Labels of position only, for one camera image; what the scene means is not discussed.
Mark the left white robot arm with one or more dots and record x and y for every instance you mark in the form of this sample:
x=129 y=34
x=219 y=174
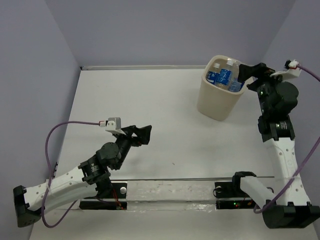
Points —
x=90 y=178

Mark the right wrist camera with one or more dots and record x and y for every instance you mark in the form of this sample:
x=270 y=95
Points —
x=291 y=71

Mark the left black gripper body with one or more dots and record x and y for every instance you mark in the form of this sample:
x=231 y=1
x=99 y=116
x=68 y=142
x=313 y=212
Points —
x=124 y=142

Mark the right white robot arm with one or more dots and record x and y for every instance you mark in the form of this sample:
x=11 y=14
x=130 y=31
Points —
x=288 y=205

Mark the clear unlabeled bottle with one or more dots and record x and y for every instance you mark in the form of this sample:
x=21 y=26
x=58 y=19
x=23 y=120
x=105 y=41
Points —
x=235 y=68

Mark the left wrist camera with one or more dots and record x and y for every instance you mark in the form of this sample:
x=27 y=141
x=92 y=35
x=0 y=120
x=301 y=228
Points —
x=113 y=126

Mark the beige plastic bin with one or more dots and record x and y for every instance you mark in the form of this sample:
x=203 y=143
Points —
x=215 y=102

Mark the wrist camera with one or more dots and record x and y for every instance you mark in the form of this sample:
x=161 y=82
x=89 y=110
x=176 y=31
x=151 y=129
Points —
x=291 y=71
x=113 y=126

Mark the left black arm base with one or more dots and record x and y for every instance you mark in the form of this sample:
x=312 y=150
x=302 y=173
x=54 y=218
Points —
x=115 y=200

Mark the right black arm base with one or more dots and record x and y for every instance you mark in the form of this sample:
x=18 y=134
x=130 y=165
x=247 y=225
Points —
x=227 y=198

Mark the blue label bottle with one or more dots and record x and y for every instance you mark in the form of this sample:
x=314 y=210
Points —
x=225 y=75
x=213 y=74
x=235 y=86

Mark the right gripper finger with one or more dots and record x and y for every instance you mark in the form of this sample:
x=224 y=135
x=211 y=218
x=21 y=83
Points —
x=245 y=71
x=255 y=84

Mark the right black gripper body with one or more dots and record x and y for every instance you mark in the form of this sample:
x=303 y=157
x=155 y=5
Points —
x=264 y=90

